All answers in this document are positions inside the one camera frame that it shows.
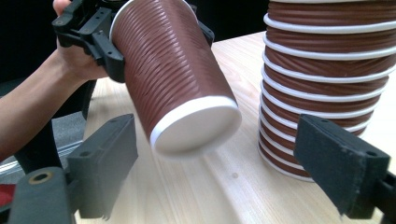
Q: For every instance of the metal floor rail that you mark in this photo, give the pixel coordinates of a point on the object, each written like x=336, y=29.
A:
x=70, y=148

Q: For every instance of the stack of brown paper cups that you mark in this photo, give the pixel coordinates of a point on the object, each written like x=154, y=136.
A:
x=323, y=65

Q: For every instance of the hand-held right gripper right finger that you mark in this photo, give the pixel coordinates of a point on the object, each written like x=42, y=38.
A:
x=336, y=161

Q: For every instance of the brown ribbed paper cup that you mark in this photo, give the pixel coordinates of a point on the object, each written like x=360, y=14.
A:
x=174, y=62

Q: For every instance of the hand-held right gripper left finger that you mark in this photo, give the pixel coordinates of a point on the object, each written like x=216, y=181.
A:
x=102, y=161

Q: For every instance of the black metal stand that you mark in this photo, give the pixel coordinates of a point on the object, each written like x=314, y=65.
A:
x=40, y=149

